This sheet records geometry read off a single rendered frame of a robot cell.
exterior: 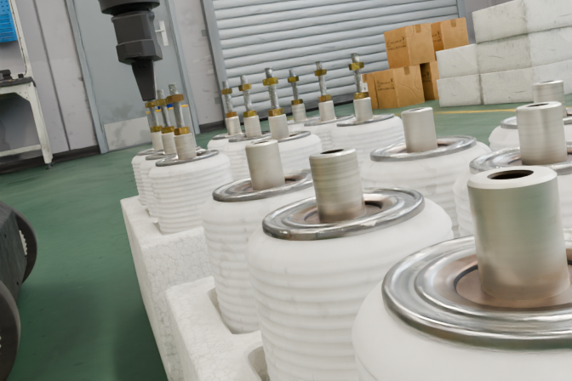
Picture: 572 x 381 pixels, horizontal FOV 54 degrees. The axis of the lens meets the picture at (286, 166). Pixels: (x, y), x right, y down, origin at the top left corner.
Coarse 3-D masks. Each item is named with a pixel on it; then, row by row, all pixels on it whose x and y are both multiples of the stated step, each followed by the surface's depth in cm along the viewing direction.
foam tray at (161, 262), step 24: (144, 216) 75; (144, 240) 61; (168, 240) 59; (192, 240) 60; (144, 264) 59; (168, 264) 59; (192, 264) 60; (144, 288) 75; (168, 312) 59; (168, 336) 59; (168, 360) 60
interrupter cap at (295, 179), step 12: (300, 168) 40; (240, 180) 40; (288, 180) 39; (300, 180) 36; (216, 192) 37; (228, 192) 36; (240, 192) 35; (252, 192) 35; (264, 192) 34; (276, 192) 34; (288, 192) 34
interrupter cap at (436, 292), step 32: (416, 256) 18; (448, 256) 17; (384, 288) 16; (416, 288) 15; (448, 288) 15; (480, 288) 15; (416, 320) 13; (448, 320) 13; (480, 320) 13; (512, 320) 13; (544, 320) 12; (512, 352) 12; (544, 352) 12
